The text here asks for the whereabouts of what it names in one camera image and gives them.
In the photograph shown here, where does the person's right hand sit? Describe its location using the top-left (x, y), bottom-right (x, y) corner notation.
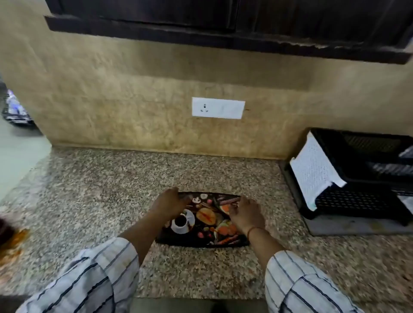
top-left (228, 196), bottom-right (266, 236)

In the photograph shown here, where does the person's left hand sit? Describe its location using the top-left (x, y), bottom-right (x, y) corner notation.
top-left (151, 188), bottom-right (193, 224)

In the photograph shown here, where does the black food print tray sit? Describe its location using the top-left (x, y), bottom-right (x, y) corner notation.
top-left (156, 192), bottom-right (251, 248)

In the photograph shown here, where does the person's right forearm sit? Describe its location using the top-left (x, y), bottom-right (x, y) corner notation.
top-left (247, 226), bottom-right (286, 270)

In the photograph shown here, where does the person's left forearm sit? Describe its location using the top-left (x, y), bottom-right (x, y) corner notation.
top-left (117, 213), bottom-right (169, 268)

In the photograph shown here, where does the white perforated mat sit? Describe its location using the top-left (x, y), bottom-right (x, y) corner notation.
top-left (289, 131), bottom-right (348, 212)

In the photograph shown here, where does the white striped shirt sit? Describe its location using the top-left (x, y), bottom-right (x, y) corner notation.
top-left (15, 237), bottom-right (366, 313)

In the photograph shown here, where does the black plastic dish rack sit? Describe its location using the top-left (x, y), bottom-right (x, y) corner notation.
top-left (289, 128), bottom-right (413, 226)

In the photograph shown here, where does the brown orange blurred object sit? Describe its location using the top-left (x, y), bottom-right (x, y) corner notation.
top-left (0, 218), bottom-right (30, 267)

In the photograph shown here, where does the orange thread bracelet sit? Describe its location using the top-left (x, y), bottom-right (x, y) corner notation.
top-left (247, 226), bottom-right (266, 241)

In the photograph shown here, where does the white wall socket plate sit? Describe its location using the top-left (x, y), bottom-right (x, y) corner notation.
top-left (192, 97), bottom-right (246, 120)

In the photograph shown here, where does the dark wooden wall cabinet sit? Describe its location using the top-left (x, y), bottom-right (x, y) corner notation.
top-left (45, 0), bottom-right (413, 65)

